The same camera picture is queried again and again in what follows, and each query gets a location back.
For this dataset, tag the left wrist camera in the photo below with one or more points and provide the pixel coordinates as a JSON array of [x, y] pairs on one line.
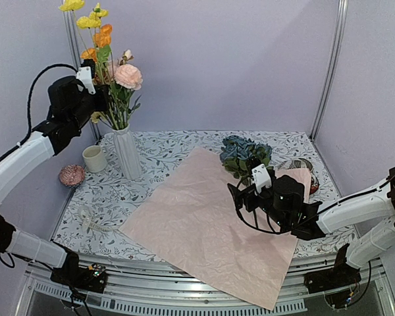
[[86, 74]]

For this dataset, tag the aluminium frame post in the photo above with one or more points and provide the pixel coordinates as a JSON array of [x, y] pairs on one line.
[[75, 54], [331, 69]]

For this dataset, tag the cream ceramic mug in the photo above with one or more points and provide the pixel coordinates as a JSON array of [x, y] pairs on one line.
[[94, 159]]

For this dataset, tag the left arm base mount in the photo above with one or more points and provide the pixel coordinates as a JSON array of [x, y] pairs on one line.
[[92, 278]]

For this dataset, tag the pink patterned ball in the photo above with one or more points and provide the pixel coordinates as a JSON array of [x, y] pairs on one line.
[[72, 175]]

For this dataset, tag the right aluminium frame post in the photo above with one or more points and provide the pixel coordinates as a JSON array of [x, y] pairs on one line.
[[331, 69]]

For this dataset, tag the peach peony flower stem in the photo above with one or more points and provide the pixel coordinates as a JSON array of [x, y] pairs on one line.
[[129, 80]]

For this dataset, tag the orange poppy flower stem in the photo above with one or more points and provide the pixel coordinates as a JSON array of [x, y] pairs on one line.
[[103, 92]]

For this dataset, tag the left aluminium frame post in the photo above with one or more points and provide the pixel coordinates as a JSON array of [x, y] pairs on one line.
[[75, 54]]

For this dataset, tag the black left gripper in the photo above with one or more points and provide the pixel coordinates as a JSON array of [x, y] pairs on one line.
[[104, 102]]

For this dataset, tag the pink wrapping paper sheet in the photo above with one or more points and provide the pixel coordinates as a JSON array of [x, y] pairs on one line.
[[190, 222]]

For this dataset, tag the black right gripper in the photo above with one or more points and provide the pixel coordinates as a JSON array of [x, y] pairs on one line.
[[247, 193]]

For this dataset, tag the white ribbed ceramic vase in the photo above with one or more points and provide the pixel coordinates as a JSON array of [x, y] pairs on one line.
[[127, 154]]

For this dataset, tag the cream printed ribbon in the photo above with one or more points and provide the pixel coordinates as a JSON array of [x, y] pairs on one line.
[[85, 214]]

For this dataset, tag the pale yellow rose bunch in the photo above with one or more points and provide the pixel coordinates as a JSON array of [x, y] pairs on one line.
[[99, 116]]

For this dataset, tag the floral patterned tablecloth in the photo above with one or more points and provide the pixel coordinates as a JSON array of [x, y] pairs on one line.
[[112, 198]]

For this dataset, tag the blue flower bunch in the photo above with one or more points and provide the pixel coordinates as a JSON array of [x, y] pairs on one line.
[[239, 155]]

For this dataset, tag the pink peony flower stem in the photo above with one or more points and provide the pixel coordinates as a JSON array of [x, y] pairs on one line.
[[119, 122]]

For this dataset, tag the yellow poppy flower stem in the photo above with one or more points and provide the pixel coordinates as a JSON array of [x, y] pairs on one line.
[[85, 19]]

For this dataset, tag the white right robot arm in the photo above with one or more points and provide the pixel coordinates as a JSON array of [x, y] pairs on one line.
[[376, 203]]

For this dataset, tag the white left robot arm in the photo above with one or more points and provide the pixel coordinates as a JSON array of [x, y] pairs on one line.
[[13, 169]]

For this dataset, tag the aluminium front rail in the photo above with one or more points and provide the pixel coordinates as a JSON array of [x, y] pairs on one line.
[[157, 288]]

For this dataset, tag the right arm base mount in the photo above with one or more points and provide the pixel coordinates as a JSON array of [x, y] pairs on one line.
[[341, 274]]

